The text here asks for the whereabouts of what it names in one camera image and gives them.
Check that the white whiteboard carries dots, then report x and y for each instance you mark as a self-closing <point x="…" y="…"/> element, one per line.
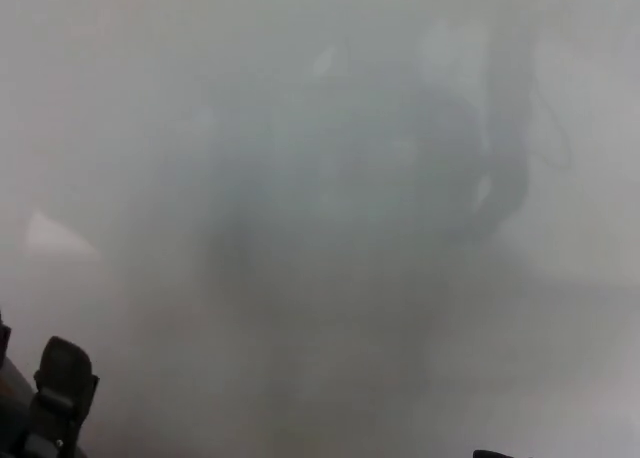
<point x="350" y="178"/>

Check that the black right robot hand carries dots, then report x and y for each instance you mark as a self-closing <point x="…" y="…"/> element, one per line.
<point x="490" y="454"/>

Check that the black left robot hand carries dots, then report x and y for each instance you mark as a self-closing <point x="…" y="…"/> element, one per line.
<point x="62" y="383"/>

